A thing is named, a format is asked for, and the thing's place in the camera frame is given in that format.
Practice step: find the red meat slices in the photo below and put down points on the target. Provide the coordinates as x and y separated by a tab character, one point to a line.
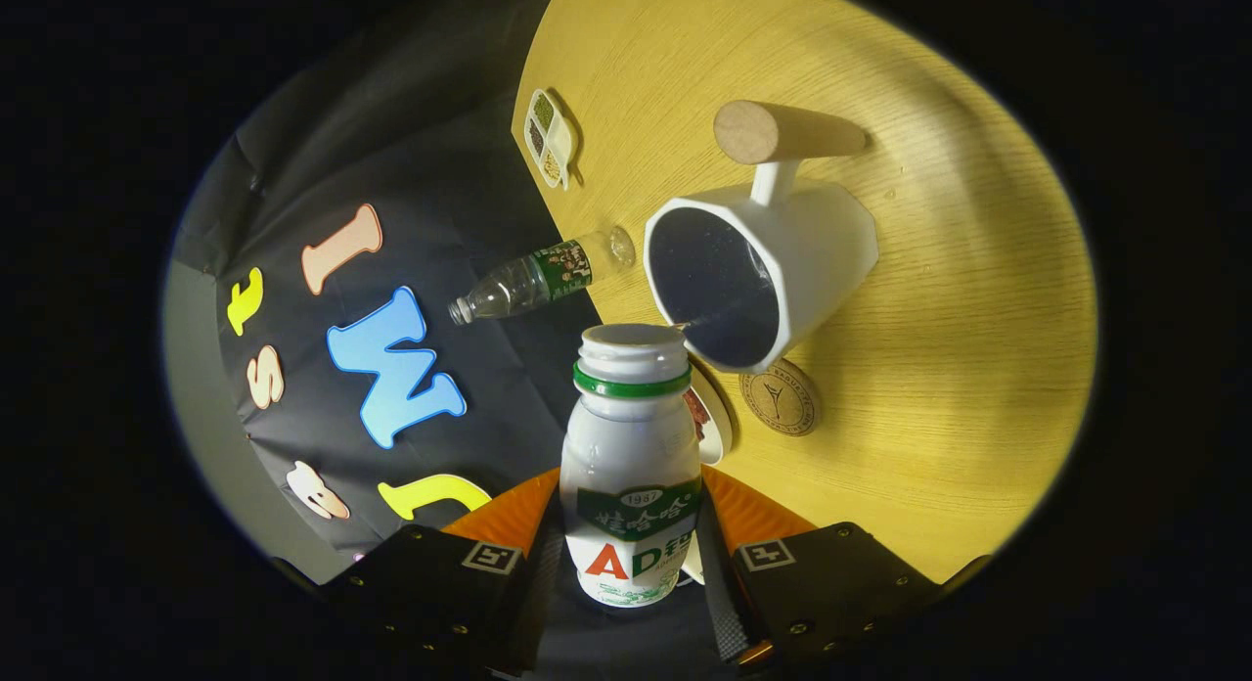
698	412

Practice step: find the white juice bottle green label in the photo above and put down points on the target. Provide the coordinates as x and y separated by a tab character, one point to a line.
631	446

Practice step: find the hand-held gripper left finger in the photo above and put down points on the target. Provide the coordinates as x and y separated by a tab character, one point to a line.
533	603

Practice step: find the white round plate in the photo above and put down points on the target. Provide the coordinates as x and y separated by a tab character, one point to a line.
721	427

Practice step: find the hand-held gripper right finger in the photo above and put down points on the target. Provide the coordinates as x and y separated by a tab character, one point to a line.
719	603

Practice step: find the wooden table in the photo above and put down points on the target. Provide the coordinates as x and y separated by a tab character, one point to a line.
978	368

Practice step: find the white divided condiment dish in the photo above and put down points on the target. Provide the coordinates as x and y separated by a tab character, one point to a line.
559	143

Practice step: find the clear plastic water bottle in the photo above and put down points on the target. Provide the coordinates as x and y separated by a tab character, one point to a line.
548	273

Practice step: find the round cork coaster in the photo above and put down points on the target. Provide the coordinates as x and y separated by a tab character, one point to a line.
782	402

